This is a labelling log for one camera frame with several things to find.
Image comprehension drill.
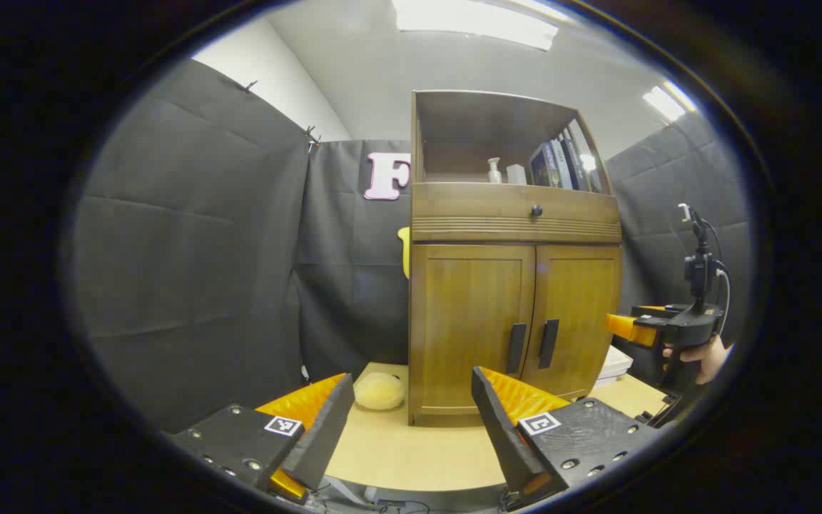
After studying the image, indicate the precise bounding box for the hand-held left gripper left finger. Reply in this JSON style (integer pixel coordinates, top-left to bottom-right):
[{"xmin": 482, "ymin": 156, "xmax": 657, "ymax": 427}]
[{"xmin": 168, "ymin": 372, "xmax": 356, "ymax": 504}]

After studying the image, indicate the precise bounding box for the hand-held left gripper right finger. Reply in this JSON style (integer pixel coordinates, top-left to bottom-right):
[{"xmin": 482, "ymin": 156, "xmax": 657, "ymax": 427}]
[{"xmin": 471, "ymin": 366, "xmax": 663, "ymax": 509}]

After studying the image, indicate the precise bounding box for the wooden shoe cabinet door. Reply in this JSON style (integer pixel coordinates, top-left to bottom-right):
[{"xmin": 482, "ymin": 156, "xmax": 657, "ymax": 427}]
[
  {"xmin": 523, "ymin": 245, "xmax": 621, "ymax": 398},
  {"xmin": 415, "ymin": 245, "xmax": 534, "ymax": 415}
]

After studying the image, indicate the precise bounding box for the black door handle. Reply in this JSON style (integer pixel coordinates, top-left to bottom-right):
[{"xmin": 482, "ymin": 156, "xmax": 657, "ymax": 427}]
[
  {"xmin": 538, "ymin": 319, "xmax": 560, "ymax": 370},
  {"xmin": 506, "ymin": 323, "xmax": 527, "ymax": 375}
]

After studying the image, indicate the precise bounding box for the wooden double-door shoe cabinet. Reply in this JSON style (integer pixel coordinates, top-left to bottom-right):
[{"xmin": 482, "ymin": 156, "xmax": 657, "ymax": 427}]
[{"xmin": 407, "ymin": 89, "xmax": 624, "ymax": 428}]

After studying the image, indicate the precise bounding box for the thick white book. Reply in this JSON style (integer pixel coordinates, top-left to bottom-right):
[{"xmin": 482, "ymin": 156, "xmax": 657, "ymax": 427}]
[{"xmin": 600, "ymin": 346, "xmax": 634, "ymax": 376}]

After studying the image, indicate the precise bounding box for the yellow plush ball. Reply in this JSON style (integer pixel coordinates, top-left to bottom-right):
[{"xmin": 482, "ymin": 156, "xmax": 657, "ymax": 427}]
[{"xmin": 352, "ymin": 372, "xmax": 407, "ymax": 411}]

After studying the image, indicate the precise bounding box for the wooden ribbed drawer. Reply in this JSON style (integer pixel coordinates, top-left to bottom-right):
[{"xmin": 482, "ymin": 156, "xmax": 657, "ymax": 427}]
[{"xmin": 411, "ymin": 182, "xmax": 622, "ymax": 245}]

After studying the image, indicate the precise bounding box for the black backdrop cloth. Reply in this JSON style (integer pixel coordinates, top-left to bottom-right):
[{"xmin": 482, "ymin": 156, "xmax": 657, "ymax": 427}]
[{"xmin": 72, "ymin": 57, "xmax": 753, "ymax": 434}]

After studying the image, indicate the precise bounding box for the ceiling light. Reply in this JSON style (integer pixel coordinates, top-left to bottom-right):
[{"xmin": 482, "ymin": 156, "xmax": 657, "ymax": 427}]
[
  {"xmin": 641, "ymin": 80, "xmax": 697, "ymax": 122},
  {"xmin": 391, "ymin": 0, "xmax": 560, "ymax": 52}
]

